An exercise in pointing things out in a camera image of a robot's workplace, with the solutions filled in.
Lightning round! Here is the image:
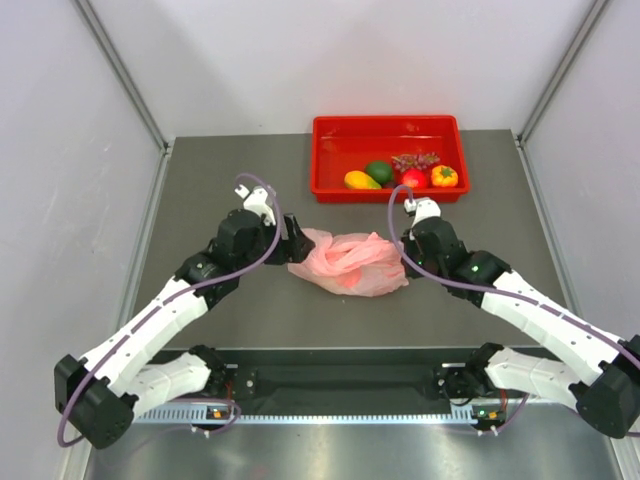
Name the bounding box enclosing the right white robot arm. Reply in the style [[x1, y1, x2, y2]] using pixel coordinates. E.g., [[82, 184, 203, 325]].
[[401, 214, 639, 439]]

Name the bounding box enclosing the green avocado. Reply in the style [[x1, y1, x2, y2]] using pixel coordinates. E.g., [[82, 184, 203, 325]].
[[365, 161, 395, 186]]

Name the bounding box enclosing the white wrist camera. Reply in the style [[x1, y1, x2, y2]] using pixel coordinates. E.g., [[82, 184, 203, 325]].
[[403, 197, 441, 224], [234, 184, 277, 226]]

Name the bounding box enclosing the yellow mango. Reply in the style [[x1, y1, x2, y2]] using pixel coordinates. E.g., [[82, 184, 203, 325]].
[[344, 170, 382, 190]]

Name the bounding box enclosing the purple grape bunch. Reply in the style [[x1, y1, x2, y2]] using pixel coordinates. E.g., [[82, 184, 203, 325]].
[[391, 152, 440, 173]]

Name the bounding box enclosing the orange bell pepper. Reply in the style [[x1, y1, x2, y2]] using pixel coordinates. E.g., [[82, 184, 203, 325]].
[[430, 165, 459, 188]]

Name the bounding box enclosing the red plastic tray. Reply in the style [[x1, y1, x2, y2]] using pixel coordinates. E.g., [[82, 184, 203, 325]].
[[310, 115, 471, 203]]

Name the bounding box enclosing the pink plastic bag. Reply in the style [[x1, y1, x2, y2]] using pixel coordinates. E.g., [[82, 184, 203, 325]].
[[287, 228, 409, 297]]

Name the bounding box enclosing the grey slotted cable duct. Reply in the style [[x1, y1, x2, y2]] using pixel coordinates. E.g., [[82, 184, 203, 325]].
[[134, 403, 481, 425]]

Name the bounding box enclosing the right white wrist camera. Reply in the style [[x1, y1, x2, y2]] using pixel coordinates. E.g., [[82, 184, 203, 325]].
[[403, 197, 441, 224]]

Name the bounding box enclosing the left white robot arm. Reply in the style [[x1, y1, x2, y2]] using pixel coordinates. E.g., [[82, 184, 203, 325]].
[[54, 209, 315, 449]]

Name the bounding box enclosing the red apple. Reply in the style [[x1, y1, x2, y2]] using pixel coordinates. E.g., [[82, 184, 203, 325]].
[[400, 168, 429, 189]]

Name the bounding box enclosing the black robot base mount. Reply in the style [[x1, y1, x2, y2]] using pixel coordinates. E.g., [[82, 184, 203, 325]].
[[179, 347, 513, 415]]

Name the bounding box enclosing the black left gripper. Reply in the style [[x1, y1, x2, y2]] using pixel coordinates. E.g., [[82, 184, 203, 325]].
[[236, 213, 314, 273]]

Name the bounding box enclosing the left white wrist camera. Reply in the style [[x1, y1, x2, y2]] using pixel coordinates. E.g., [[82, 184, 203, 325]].
[[234, 184, 277, 226]]

